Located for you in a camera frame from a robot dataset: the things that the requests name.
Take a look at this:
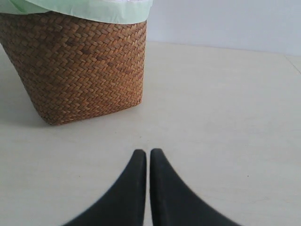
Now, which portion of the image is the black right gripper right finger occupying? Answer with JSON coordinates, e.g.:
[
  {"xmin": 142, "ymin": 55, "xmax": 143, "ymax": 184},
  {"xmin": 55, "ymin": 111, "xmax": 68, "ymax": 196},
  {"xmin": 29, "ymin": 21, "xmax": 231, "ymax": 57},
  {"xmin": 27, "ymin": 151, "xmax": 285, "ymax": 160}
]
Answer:
[{"xmin": 150, "ymin": 148, "xmax": 238, "ymax": 226}]

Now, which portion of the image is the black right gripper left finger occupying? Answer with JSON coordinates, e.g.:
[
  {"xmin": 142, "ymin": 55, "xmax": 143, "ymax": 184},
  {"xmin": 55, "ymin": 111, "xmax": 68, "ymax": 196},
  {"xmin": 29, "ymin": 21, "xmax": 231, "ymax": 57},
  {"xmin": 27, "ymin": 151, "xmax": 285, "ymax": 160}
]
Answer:
[{"xmin": 66, "ymin": 149, "xmax": 147, "ymax": 226}]

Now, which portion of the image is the brown woven wicker basket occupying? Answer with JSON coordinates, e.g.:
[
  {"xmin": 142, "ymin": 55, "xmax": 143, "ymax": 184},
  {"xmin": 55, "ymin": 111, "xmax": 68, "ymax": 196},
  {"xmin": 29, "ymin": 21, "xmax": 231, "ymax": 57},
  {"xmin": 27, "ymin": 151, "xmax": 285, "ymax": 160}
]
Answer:
[{"xmin": 0, "ymin": 11, "xmax": 147, "ymax": 125}]

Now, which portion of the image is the light green plastic bag liner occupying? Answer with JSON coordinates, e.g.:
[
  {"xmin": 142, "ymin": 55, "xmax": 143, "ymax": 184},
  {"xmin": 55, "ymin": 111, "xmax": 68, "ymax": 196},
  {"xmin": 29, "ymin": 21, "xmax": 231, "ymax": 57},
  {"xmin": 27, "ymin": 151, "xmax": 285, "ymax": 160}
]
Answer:
[{"xmin": 0, "ymin": 0, "xmax": 153, "ymax": 24}]

